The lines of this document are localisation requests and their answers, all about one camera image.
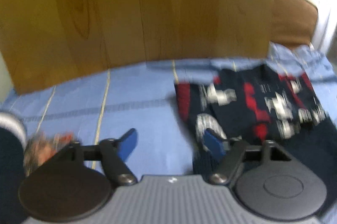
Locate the navy red reindeer sweater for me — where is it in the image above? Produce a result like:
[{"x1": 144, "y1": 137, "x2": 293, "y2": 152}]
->
[{"x1": 175, "y1": 65, "x2": 336, "y2": 211}]

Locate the blue bed sheet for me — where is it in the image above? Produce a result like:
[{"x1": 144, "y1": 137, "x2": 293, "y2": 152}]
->
[{"x1": 0, "y1": 42, "x2": 337, "y2": 179}]

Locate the colourful patterned small garment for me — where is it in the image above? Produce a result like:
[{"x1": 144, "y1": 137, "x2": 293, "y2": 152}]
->
[{"x1": 23, "y1": 132, "x2": 76, "y2": 177}]

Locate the navy white striped garment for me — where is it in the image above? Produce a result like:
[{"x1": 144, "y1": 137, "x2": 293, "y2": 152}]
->
[{"x1": 0, "y1": 111, "x2": 27, "y2": 223}]

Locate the wooden headboard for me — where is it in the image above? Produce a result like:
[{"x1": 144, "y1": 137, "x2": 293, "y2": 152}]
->
[{"x1": 1, "y1": 0, "x2": 272, "y2": 94}]

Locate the brown cushion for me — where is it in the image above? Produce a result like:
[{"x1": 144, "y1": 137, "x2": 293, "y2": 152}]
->
[{"x1": 271, "y1": 0, "x2": 318, "y2": 50}]

